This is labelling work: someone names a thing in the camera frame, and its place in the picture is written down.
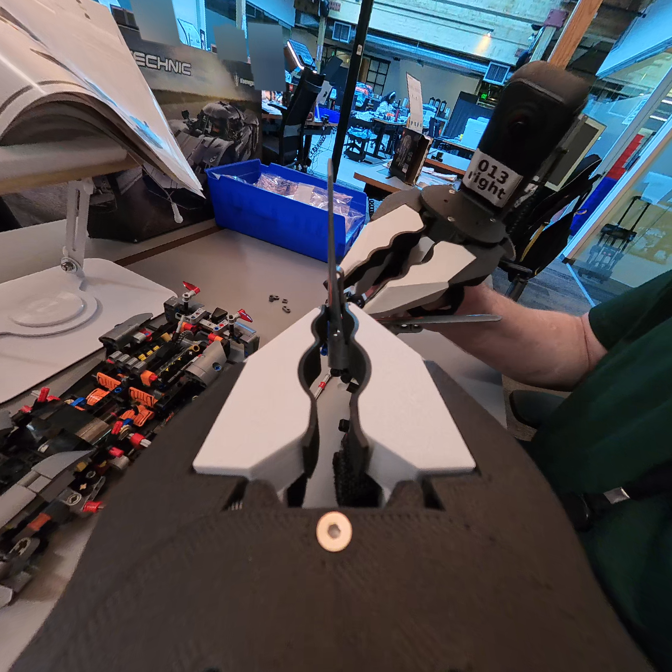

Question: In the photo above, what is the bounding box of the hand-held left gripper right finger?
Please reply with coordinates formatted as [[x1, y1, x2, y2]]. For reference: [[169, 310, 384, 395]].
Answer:
[[346, 306, 476, 506]]

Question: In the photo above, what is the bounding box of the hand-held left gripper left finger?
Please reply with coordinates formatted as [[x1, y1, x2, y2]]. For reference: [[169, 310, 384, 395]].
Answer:
[[193, 309, 327, 506]]

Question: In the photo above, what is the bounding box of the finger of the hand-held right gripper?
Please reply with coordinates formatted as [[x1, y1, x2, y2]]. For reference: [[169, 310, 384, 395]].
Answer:
[[362, 239, 476, 317], [340, 204, 436, 287]]

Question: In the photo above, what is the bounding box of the large lego car chassis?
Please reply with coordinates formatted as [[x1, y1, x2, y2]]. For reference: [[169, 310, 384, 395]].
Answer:
[[0, 281, 260, 604]]

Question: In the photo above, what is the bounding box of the dark lego set box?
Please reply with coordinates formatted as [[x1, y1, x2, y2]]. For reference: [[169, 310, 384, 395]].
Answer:
[[86, 5, 263, 242]]

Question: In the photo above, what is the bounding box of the person's right hand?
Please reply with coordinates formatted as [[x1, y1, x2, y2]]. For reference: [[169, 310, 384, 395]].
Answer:
[[407, 286, 527, 378]]

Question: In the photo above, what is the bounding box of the black office chair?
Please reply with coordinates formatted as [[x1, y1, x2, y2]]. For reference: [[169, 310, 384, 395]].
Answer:
[[504, 152, 603, 302], [277, 68, 327, 170]]

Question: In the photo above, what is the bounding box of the clear plastic bag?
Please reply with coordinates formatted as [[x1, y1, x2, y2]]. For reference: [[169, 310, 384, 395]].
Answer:
[[254, 173, 364, 220]]

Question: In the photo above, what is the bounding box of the blue parts bin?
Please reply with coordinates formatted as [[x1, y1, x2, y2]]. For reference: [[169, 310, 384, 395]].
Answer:
[[206, 159, 367, 263]]

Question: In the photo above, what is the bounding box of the black pole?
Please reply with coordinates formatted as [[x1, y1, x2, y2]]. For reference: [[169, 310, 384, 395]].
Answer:
[[332, 0, 375, 170]]

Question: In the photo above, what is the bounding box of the green sweater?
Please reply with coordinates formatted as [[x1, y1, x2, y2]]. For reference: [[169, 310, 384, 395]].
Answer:
[[525, 268, 672, 672]]

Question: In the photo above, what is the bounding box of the white book stand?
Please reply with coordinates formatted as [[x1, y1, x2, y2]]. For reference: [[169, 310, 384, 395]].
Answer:
[[0, 142, 179, 405]]

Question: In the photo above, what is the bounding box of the open instruction booklet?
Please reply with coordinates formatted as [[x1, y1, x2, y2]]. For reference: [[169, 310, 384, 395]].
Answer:
[[0, 0, 205, 197]]

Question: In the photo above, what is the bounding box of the black badge reel lanyard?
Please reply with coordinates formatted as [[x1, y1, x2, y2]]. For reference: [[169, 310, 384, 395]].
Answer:
[[559, 472, 672, 532]]

